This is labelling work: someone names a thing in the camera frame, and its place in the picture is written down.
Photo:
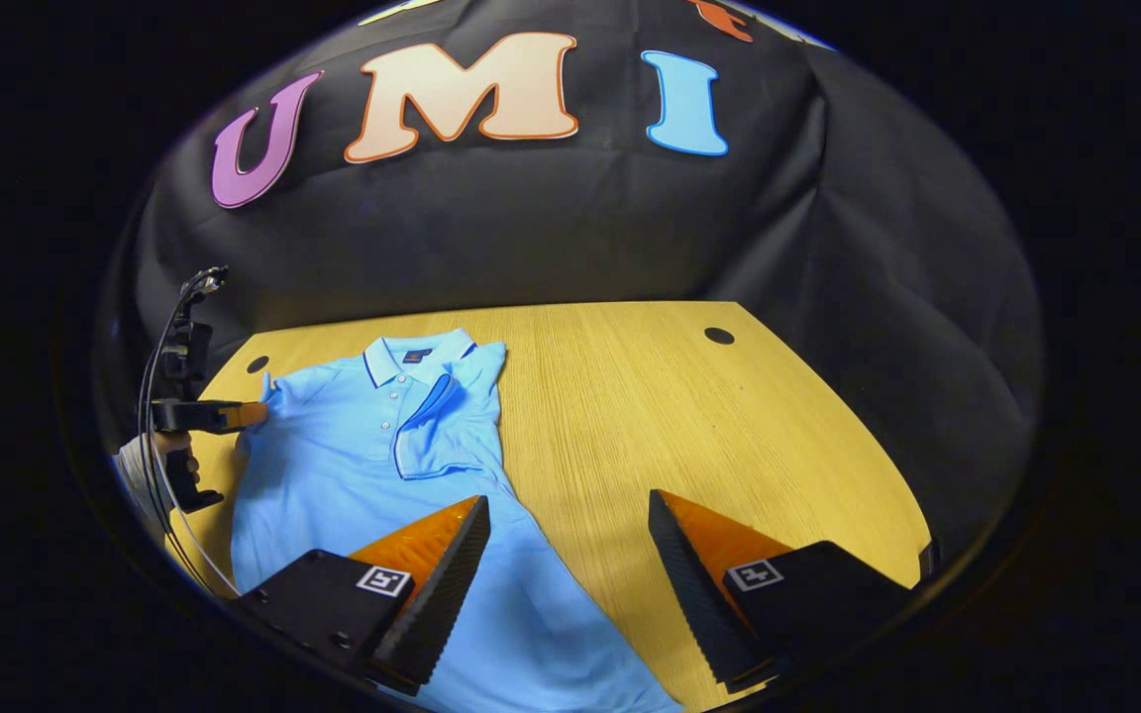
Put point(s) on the light blue T-shirt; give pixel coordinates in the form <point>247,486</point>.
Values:
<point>333,465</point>

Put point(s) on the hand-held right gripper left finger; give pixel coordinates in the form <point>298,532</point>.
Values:
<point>442,604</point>

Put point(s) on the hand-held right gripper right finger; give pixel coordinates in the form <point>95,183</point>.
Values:
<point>694,604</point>

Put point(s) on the black backdrop cloth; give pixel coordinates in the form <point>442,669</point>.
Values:
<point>531,228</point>

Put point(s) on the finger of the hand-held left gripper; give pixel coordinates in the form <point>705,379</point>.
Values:
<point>234,416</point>

